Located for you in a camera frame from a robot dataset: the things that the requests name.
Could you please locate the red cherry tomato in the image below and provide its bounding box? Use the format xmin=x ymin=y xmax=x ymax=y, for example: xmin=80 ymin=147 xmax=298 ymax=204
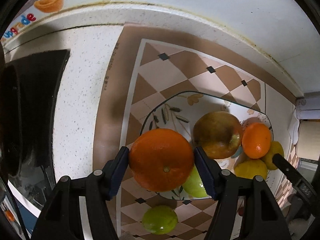
xmin=238 ymin=206 xmax=245 ymax=217

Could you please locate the green apple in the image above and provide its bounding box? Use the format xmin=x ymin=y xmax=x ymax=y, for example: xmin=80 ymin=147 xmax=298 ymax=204
xmin=182 ymin=166 xmax=208 ymax=198
xmin=142 ymin=205 xmax=178 ymax=235

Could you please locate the colourful wall sticker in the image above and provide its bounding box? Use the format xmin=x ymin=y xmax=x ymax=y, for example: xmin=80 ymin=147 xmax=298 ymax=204
xmin=0 ymin=0 xmax=81 ymax=45

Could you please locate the black gas stove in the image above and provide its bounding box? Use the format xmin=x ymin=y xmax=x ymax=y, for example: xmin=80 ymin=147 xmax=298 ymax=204
xmin=6 ymin=49 xmax=70 ymax=209

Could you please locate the dark red apple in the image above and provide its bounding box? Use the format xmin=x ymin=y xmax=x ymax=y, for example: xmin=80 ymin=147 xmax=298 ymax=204
xmin=193 ymin=112 xmax=243 ymax=159

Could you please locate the small orange tangerine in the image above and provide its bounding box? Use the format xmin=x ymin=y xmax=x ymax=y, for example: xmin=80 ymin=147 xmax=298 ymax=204
xmin=242 ymin=122 xmax=272 ymax=159

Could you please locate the checkered brown table mat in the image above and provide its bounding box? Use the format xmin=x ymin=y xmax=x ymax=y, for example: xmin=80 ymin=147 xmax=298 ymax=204
xmin=93 ymin=22 xmax=298 ymax=240

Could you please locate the yellow lemon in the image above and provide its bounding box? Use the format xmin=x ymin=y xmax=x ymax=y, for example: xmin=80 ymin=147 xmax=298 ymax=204
xmin=260 ymin=141 xmax=284 ymax=170
xmin=234 ymin=159 xmax=268 ymax=180

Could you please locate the beige utensil holder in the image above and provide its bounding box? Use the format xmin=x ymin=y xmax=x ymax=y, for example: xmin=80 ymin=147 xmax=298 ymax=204
xmin=296 ymin=121 xmax=320 ymax=160

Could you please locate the large orange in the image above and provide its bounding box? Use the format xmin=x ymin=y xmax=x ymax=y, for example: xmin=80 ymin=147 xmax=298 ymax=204
xmin=129 ymin=128 xmax=194 ymax=192

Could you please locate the black wok pan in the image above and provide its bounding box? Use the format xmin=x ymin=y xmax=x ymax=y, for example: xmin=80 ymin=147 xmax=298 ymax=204
xmin=1 ymin=49 xmax=22 ymax=178

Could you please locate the glass floral fruit plate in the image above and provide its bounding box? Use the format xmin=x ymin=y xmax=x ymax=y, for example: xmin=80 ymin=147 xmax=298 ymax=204
xmin=139 ymin=90 xmax=274 ymax=201

